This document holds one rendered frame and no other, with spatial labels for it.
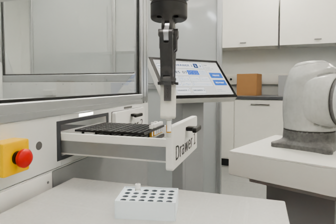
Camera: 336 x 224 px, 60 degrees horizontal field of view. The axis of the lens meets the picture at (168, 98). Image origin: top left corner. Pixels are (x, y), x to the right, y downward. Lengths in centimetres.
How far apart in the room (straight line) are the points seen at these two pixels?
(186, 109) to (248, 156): 91
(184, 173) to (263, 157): 99
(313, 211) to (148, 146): 53
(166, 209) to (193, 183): 126
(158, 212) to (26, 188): 35
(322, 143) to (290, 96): 17
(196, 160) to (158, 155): 109
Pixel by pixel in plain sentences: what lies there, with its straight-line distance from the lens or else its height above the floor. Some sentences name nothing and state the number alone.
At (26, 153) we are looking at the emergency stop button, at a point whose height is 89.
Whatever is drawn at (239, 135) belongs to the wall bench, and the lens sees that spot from 376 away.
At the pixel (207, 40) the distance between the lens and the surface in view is 250.
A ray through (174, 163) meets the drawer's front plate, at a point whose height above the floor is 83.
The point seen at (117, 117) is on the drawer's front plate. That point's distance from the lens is 114.
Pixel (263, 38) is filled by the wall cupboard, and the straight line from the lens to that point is 409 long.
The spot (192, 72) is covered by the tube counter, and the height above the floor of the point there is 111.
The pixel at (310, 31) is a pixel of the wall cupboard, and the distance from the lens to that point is 411.
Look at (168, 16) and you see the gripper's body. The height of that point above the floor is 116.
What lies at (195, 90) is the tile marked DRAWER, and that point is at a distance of 169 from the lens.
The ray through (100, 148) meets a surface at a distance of 83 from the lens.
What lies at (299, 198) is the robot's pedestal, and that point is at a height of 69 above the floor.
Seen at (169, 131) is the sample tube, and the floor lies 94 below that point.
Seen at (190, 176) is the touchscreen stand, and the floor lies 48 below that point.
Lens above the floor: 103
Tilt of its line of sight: 2 degrees down
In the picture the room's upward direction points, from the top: straight up
